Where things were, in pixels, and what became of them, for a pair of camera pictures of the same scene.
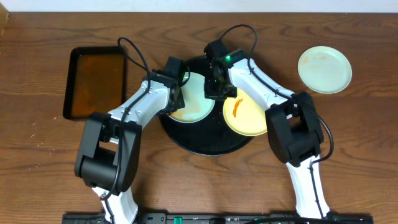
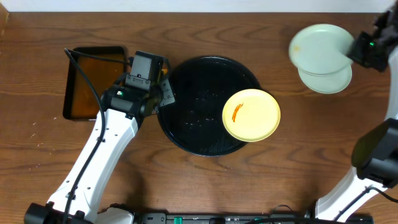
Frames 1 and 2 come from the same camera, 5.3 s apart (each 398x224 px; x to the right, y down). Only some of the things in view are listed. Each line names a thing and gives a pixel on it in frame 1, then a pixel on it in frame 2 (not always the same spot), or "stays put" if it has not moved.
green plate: x=324 y=70 stays put
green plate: x=197 y=107 -> x=321 y=49
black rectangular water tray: x=96 y=81 stays put
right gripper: x=209 y=93 -> x=355 y=52
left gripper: x=176 y=102 -> x=168 y=98
